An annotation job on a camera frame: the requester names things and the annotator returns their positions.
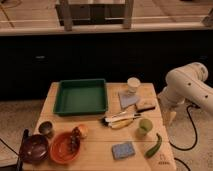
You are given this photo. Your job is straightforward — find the blue sponge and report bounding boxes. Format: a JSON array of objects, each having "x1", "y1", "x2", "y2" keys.
[{"x1": 112, "y1": 142, "x2": 135, "y2": 160}]

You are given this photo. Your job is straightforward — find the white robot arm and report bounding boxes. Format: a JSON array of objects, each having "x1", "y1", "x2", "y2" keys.
[{"x1": 157, "y1": 62, "x2": 213, "y2": 126}]

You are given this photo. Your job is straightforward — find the green plastic tray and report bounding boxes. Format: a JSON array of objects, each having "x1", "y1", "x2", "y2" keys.
[{"x1": 53, "y1": 79, "x2": 108, "y2": 116}]

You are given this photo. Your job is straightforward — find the light blue cloth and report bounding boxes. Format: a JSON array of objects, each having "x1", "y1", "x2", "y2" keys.
[{"x1": 118, "y1": 91, "x2": 140, "y2": 109}]

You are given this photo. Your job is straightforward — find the white paper cup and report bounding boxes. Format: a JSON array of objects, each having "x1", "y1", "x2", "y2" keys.
[{"x1": 127, "y1": 77, "x2": 141, "y2": 93}]

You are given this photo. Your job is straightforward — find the yellow banana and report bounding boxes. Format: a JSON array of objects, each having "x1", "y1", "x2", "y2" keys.
[{"x1": 109, "y1": 119, "x2": 133, "y2": 129}]

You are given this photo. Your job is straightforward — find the orange fruit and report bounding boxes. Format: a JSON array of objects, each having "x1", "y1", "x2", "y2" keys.
[{"x1": 77, "y1": 124, "x2": 89, "y2": 138}]

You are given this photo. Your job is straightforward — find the dark grape bunch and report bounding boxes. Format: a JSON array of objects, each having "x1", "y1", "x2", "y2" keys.
[{"x1": 69, "y1": 128, "x2": 80, "y2": 153}]

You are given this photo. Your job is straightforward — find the small metal cup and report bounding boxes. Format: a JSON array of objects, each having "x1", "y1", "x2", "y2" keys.
[{"x1": 38, "y1": 121, "x2": 53, "y2": 137}]

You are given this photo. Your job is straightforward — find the orange bowl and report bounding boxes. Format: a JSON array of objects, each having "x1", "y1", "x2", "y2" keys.
[{"x1": 49, "y1": 132, "x2": 81, "y2": 165}]

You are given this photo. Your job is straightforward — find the green chili pepper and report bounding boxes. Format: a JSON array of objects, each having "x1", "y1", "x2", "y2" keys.
[{"x1": 145, "y1": 133, "x2": 162, "y2": 158}]

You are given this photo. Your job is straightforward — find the white wooden stool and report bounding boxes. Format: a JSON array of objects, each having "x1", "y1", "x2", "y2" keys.
[{"x1": 55, "y1": 0, "x2": 134, "y2": 31}]

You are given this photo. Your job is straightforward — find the dark purple bowl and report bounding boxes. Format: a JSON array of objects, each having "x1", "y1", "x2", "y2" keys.
[{"x1": 19, "y1": 134, "x2": 49, "y2": 164}]

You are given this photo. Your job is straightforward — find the black cable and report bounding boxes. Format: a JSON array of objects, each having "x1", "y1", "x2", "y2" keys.
[{"x1": 168, "y1": 104, "x2": 200, "y2": 152}]

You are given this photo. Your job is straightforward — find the black spoon handle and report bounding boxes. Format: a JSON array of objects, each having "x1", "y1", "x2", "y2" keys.
[{"x1": 15, "y1": 128, "x2": 30, "y2": 171}]

